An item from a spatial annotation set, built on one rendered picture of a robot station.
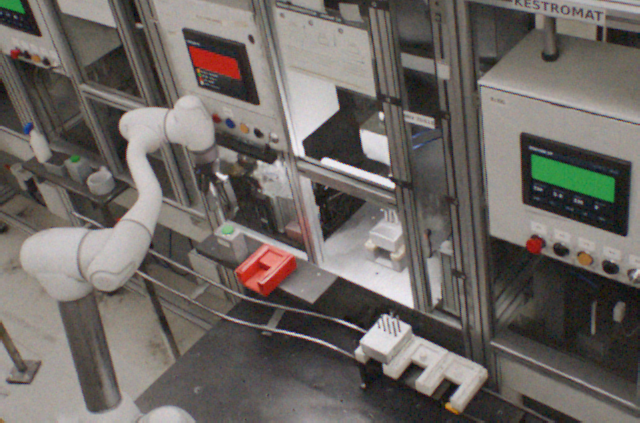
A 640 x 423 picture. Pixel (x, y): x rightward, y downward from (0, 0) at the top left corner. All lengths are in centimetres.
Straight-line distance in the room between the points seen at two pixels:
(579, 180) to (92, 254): 118
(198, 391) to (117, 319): 143
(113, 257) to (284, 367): 89
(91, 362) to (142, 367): 156
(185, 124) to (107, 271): 59
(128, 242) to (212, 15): 68
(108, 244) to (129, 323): 202
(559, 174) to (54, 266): 126
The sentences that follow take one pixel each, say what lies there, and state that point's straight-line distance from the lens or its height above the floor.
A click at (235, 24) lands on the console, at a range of 245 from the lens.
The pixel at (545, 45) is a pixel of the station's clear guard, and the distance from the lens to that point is 190.
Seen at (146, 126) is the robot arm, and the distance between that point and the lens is 267.
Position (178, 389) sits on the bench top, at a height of 68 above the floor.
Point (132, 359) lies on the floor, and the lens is 412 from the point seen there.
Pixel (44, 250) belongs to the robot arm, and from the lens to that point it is 235.
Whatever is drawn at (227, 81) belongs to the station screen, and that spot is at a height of 160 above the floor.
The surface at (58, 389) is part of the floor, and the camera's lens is 415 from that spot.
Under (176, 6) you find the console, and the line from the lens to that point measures 261.
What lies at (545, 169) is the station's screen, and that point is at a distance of 200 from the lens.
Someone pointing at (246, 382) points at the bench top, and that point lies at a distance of 293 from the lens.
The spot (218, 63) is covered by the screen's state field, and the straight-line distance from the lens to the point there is 256.
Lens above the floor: 286
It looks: 37 degrees down
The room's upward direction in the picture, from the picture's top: 12 degrees counter-clockwise
